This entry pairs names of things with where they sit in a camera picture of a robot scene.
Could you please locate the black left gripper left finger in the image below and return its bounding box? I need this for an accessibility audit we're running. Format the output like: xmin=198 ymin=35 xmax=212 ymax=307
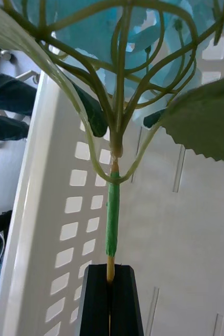
xmin=76 ymin=264 xmax=110 ymax=336

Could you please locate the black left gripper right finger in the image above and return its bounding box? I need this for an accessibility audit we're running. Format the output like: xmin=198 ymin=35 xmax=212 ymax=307
xmin=109 ymin=264 xmax=145 ymax=336

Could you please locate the pale blue artificial flower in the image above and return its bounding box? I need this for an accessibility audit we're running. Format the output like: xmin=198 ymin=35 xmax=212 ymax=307
xmin=0 ymin=0 xmax=224 ymax=285

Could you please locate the shallow white box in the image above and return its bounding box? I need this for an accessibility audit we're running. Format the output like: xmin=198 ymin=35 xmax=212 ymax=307
xmin=0 ymin=26 xmax=224 ymax=336

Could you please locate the person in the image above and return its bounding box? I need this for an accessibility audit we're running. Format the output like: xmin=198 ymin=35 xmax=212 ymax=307
xmin=0 ymin=44 xmax=38 ymax=148

